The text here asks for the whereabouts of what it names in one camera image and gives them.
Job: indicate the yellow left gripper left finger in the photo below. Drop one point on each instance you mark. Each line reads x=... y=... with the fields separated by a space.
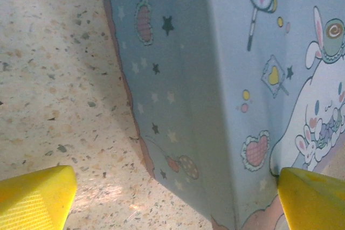
x=32 y=197

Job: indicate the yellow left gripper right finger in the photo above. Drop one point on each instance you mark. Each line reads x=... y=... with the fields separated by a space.
x=310 y=200

